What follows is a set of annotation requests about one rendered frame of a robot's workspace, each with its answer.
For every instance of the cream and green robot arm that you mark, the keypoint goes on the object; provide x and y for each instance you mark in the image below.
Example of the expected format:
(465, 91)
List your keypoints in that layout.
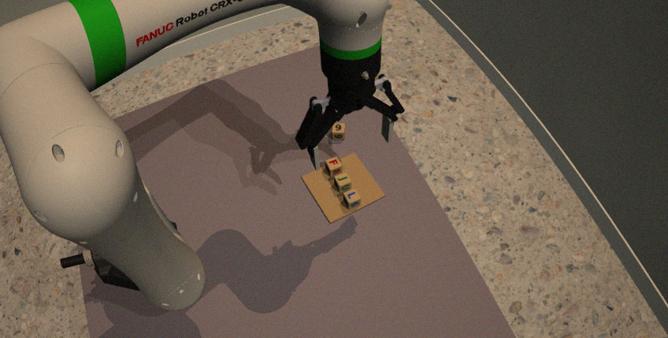
(74, 165)

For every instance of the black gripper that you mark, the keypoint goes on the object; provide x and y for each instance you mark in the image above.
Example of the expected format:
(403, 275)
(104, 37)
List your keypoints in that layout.
(318, 121)

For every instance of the tan square mat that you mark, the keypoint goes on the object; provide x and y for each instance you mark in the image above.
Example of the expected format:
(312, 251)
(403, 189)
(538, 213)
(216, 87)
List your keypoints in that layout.
(331, 202)

